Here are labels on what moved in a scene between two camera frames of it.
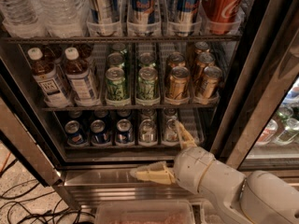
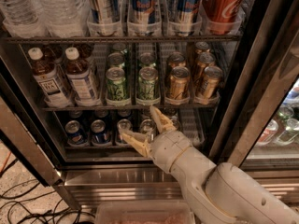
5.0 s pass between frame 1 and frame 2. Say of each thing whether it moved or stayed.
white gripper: moved
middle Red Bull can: stayed
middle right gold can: stayed
